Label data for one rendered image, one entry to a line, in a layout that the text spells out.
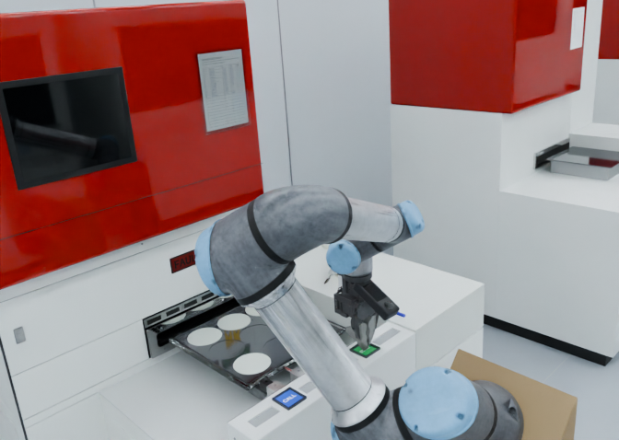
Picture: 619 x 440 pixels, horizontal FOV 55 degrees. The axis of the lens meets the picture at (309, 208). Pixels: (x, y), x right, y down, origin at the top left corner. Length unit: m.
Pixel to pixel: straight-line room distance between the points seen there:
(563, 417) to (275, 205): 0.65
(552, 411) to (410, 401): 0.28
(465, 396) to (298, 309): 0.30
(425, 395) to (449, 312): 0.72
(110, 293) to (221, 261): 0.80
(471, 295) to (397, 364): 0.36
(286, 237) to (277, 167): 3.10
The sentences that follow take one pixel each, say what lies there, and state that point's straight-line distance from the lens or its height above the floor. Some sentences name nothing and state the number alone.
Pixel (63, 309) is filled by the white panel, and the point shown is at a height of 1.10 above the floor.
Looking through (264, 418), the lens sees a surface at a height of 0.96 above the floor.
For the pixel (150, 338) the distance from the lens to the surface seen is 1.82.
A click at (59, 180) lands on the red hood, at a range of 1.53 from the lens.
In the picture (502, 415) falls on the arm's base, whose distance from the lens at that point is 1.17.
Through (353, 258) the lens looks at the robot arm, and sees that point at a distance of 1.27.
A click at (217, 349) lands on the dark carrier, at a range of 1.73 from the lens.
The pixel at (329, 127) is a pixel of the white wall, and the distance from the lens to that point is 4.29.
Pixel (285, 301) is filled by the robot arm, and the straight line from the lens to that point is 0.98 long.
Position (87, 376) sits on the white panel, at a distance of 1.78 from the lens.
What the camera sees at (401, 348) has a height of 0.94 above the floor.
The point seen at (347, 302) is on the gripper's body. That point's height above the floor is 1.10.
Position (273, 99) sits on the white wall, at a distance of 3.91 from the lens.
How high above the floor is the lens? 1.79
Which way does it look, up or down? 19 degrees down
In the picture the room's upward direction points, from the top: 4 degrees counter-clockwise
